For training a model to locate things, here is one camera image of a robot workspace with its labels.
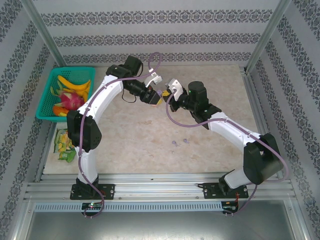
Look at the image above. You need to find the orange yellow fruit slice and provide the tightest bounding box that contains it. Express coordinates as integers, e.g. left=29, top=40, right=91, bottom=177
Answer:
left=79, top=91, right=90, bottom=107

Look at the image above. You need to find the yellow toy banana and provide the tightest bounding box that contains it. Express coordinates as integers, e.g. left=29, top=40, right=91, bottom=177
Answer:
left=57, top=74, right=92, bottom=91
left=62, top=87, right=89, bottom=99

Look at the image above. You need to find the teal plastic mesh basket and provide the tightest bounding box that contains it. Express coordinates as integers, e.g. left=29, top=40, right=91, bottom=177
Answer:
left=35, top=66, right=97, bottom=123

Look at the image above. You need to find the pink toy dragon fruit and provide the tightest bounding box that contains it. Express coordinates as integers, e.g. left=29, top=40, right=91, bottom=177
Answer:
left=54, top=90, right=86, bottom=111

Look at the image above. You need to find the orange toy fruit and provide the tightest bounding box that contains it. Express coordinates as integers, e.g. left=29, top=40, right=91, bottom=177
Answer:
left=51, top=105, right=73, bottom=117

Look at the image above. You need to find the Fox's candy bag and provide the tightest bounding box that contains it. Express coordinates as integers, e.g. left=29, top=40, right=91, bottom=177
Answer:
left=53, top=127, right=76, bottom=154

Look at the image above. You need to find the green snack packet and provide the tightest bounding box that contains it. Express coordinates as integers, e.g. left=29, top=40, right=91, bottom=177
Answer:
left=57, top=149, right=77, bottom=164

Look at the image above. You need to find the small circuit board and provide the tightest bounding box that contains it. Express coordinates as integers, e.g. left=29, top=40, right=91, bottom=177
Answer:
left=81, top=201, right=104, bottom=210
left=222, top=200, right=240, bottom=210

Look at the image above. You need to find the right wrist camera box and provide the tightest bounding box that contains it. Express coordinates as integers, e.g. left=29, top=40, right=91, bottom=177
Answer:
left=166, top=78, right=186, bottom=102

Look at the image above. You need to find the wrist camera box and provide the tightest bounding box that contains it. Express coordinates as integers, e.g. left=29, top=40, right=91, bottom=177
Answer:
left=143, top=71, right=164, bottom=89
left=166, top=78, right=186, bottom=102

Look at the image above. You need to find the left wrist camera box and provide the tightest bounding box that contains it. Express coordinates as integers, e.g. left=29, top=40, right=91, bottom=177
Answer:
left=143, top=71, right=164, bottom=89

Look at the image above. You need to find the aluminium side rail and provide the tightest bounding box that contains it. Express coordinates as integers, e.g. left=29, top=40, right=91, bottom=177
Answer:
left=33, top=121, right=58, bottom=183
left=239, top=65, right=286, bottom=180

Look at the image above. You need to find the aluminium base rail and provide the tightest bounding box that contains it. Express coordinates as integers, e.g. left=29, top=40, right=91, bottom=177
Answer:
left=23, top=173, right=294, bottom=202

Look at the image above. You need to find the aluminium frame post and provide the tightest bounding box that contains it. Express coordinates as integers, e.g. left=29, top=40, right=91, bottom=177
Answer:
left=19, top=0, right=66, bottom=69
left=244, top=0, right=292, bottom=74

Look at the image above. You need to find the purple camera cable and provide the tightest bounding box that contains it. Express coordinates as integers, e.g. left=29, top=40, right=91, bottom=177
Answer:
left=164, top=92, right=291, bottom=218
left=77, top=51, right=165, bottom=220

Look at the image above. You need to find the grey slotted cable duct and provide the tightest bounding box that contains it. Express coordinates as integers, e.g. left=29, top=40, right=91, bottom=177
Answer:
left=33, top=201, right=224, bottom=213

